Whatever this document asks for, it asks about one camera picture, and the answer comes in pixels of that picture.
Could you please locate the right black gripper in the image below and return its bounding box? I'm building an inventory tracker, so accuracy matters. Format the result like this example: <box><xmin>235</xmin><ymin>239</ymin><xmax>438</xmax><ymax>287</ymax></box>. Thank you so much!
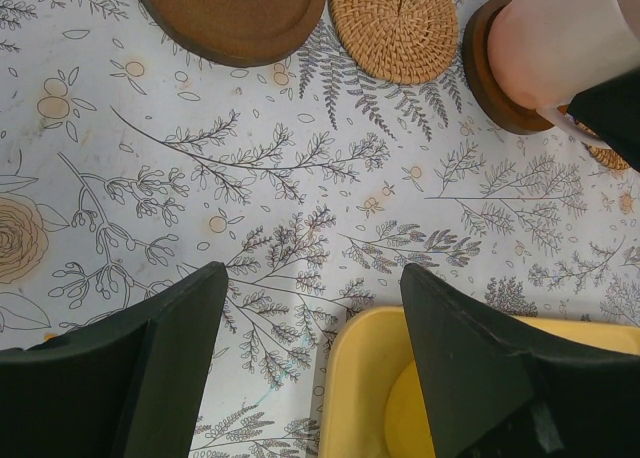
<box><xmin>568</xmin><ymin>70</ymin><xmax>640</xmax><ymax>171</ymax></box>

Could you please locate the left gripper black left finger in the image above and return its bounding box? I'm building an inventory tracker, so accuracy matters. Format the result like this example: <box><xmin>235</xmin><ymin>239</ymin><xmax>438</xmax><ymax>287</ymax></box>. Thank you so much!
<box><xmin>1</xmin><ymin>262</ymin><xmax>228</xmax><ymax>457</ymax></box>

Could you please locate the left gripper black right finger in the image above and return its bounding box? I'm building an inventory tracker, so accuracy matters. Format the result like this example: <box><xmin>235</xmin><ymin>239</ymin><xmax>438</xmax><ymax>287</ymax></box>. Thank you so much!
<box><xmin>400</xmin><ymin>264</ymin><xmax>639</xmax><ymax>457</ymax></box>

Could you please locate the pink ceramic mug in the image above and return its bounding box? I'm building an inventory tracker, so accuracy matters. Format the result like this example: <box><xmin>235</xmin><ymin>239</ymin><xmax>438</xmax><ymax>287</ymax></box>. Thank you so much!
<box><xmin>487</xmin><ymin>0</ymin><xmax>640</xmax><ymax>142</ymax></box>

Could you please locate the yellow glass cup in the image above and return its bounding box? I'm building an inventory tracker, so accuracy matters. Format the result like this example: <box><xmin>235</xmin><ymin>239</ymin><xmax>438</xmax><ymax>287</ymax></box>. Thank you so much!
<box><xmin>384</xmin><ymin>361</ymin><xmax>435</xmax><ymax>458</ymax></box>

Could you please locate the light woven coaster right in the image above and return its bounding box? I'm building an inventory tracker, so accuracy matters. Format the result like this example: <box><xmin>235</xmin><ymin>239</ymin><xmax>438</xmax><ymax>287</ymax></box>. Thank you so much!
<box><xmin>584</xmin><ymin>144</ymin><xmax>631</xmax><ymax>171</ymax></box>

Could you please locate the light woven coaster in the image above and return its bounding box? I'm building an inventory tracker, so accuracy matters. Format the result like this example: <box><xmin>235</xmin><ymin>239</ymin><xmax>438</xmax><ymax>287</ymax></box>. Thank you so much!
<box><xmin>329</xmin><ymin>0</ymin><xmax>459</xmax><ymax>85</ymax></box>
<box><xmin>584</xmin><ymin>144</ymin><xmax>631</xmax><ymax>171</ymax></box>

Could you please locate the dark wooden coaster middle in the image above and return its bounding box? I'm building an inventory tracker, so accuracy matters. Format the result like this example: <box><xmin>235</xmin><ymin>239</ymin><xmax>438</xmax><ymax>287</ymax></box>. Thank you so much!
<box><xmin>461</xmin><ymin>0</ymin><xmax>553</xmax><ymax>135</ymax></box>

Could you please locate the dark wooden coaster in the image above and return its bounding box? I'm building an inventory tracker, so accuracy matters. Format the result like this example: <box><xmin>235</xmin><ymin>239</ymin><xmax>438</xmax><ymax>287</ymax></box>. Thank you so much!
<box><xmin>140</xmin><ymin>0</ymin><xmax>326</xmax><ymax>67</ymax></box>
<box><xmin>461</xmin><ymin>0</ymin><xmax>553</xmax><ymax>135</ymax></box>

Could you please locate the light woven coaster left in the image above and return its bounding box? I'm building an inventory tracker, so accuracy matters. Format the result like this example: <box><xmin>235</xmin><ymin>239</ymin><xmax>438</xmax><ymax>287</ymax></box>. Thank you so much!
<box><xmin>329</xmin><ymin>0</ymin><xmax>459</xmax><ymax>85</ymax></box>

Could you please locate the dark wooden coaster far left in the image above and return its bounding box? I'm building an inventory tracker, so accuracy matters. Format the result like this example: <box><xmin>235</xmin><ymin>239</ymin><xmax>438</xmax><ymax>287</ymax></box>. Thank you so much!
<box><xmin>140</xmin><ymin>0</ymin><xmax>326</xmax><ymax>67</ymax></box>

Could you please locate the yellow plastic tray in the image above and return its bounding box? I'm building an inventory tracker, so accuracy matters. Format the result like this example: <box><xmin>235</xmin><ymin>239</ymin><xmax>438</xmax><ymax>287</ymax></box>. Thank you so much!
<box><xmin>317</xmin><ymin>305</ymin><xmax>640</xmax><ymax>458</ymax></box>

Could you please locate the floral table cloth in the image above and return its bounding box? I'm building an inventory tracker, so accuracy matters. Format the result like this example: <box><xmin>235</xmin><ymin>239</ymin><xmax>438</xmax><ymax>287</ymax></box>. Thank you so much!
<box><xmin>1</xmin><ymin>0</ymin><xmax>639</xmax><ymax>457</ymax></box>

